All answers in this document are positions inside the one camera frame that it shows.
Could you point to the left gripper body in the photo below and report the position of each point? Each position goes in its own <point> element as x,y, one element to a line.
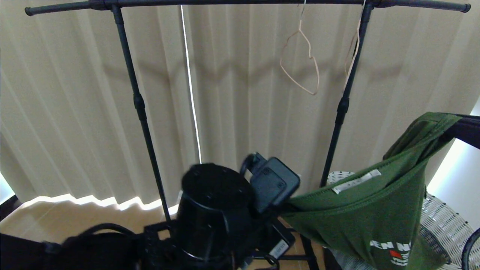
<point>275,240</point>

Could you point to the green long-sleeved shirt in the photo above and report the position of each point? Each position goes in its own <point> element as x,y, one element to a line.
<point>367,217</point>

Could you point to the pink clothes hanger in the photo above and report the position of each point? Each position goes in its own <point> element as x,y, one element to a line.
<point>309,48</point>
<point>352,62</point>

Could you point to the white laundry basket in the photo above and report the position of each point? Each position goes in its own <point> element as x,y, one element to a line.
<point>446,225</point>

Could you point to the black clothes rack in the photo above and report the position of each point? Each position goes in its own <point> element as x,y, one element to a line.
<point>138,101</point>

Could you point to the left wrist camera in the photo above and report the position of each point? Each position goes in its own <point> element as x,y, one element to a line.
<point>273,183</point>

